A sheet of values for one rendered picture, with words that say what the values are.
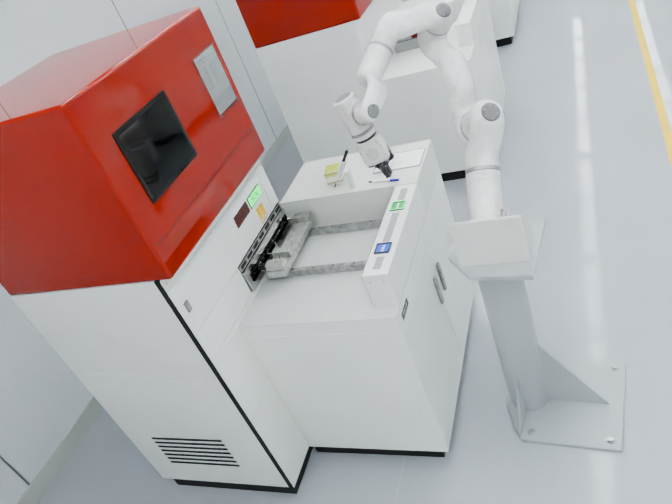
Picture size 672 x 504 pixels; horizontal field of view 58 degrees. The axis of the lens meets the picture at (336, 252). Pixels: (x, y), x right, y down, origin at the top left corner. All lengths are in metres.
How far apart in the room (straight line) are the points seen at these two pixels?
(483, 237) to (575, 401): 0.94
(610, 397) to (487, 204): 1.02
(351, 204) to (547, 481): 1.30
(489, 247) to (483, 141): 0.36
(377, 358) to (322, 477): 0.77
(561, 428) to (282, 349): 1.14
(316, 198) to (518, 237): 0.92
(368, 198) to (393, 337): 0.67
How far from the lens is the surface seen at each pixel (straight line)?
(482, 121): 2.11
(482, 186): 2.11
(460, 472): 2.60
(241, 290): 2.34
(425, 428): 2.46
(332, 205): 2.56
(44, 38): 3.97
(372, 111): 2.05
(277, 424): 2.55
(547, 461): 2.57
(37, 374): 3.57
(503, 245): 2.06
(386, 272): 1.98
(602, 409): 2.68
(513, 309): 2.28
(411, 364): 2.18
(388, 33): 2.24
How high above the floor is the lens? 2.12
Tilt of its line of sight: 32 degrees down
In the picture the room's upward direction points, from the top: 23 degrees counter-clockwise
